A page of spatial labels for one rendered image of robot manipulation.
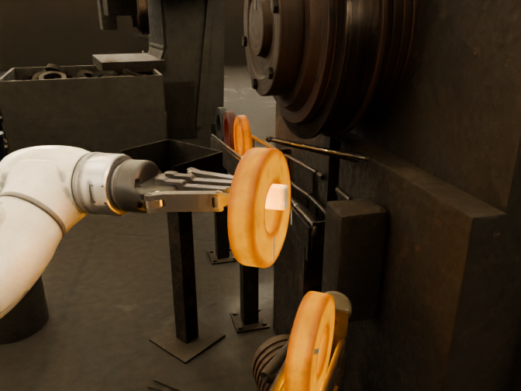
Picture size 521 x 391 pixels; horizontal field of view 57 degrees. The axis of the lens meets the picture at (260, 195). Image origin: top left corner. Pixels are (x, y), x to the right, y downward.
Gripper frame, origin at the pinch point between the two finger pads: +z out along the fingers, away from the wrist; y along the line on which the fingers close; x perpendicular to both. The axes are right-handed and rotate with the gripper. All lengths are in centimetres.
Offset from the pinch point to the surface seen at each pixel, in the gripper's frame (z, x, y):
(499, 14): 27.9, 20.4, -23.6
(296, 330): 5.8, -16.0, 5.1
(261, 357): -8.1, -40.6, -17.7
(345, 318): 9.9, -21.7, -7.5
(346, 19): 5.9, 20.8, -28.8
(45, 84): -212, -9, -191
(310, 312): 7.1, -14.7, 2.5
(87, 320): -103, -87, -74
